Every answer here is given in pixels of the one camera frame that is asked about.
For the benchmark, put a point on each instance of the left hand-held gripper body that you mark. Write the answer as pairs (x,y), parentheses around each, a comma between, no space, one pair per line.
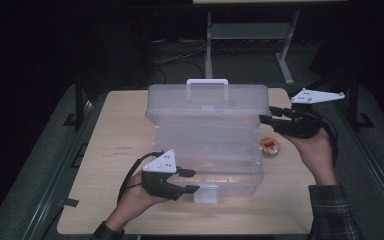
(161,165)

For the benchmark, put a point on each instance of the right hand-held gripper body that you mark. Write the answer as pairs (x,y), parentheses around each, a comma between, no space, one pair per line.
(305,123)

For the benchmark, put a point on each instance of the small orange round snack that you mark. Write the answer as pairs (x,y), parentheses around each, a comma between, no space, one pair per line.
(270,146)

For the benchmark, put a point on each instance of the clear plastic storage box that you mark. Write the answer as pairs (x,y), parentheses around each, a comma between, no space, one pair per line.
(210,140)

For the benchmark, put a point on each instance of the person's right hand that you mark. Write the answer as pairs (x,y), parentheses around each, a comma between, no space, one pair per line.
(316,156)

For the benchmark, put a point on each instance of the person's left hand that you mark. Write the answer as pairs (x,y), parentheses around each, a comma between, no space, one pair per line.
(136,200)

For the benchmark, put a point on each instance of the black tape strip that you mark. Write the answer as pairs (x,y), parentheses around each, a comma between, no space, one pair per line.
(68,202)

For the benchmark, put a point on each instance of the black metal post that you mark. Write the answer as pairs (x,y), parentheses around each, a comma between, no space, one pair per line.
(354,106)
(79,100)

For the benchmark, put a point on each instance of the aluminium rail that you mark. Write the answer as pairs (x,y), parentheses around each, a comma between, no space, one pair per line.
(56,173)
(376,166)

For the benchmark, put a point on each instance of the grey metal stand frame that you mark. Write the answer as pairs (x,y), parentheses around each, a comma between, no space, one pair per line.
(250,31)

